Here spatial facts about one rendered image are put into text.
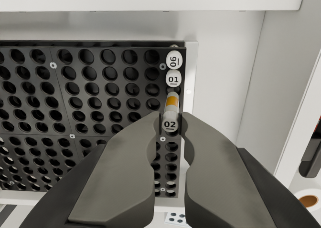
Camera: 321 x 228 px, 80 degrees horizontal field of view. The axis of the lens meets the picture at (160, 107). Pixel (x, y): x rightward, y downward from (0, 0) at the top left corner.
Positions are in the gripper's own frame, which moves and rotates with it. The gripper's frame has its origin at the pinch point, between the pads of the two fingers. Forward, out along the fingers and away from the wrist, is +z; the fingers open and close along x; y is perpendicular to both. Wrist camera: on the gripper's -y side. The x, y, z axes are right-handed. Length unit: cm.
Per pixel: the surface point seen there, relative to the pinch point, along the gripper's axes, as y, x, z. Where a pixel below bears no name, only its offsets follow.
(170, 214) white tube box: 33.6, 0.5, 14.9
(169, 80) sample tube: -1.4, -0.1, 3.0
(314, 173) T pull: 7.9, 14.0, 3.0
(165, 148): 6.4, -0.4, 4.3
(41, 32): -4.0, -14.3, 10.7
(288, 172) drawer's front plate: 6.3, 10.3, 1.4
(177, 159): 7.8, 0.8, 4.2
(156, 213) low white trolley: 38.7, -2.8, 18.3
